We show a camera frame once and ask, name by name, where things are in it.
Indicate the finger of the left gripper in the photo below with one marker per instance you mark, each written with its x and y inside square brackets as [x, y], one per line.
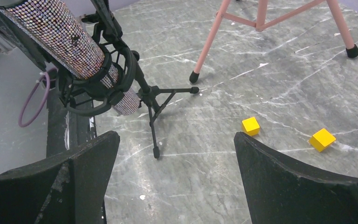
[18, 38]

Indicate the yellow cube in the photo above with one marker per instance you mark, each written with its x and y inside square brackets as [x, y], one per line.
[322, 140]
[250, 126]

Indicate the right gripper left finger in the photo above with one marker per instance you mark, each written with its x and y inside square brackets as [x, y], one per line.
[66, 188]

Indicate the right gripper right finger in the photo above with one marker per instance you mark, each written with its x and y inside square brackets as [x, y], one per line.
[282, 190]

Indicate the black shock mount tripod stand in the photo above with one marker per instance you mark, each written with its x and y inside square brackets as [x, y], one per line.
[120, 68]

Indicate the yellow cube near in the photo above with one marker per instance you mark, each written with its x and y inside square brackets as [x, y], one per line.
[322, 140]

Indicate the glitter sequin microphone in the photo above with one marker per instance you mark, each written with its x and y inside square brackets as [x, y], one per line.
[56, 30]

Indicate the pink perforated music stand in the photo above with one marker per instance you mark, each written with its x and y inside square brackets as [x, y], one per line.
[260, 25]

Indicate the yellow cube middle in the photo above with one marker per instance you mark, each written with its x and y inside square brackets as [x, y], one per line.
[250, 126]

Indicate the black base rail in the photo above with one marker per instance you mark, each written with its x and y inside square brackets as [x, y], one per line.
[66, 130]

